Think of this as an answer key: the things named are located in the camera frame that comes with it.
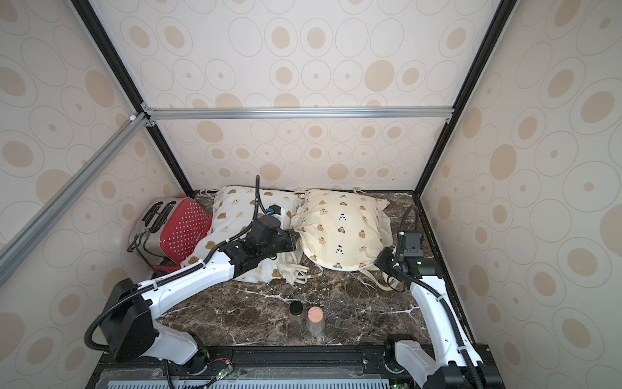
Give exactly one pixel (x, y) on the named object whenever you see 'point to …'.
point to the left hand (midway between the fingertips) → (308, 234)
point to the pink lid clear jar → (315, 323)
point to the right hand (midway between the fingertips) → (389, 260)
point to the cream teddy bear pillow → (342, 229)
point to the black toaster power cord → (135, 244)
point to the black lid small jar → (296, 307)
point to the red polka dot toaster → (168, 233)
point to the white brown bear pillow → (233, 209)
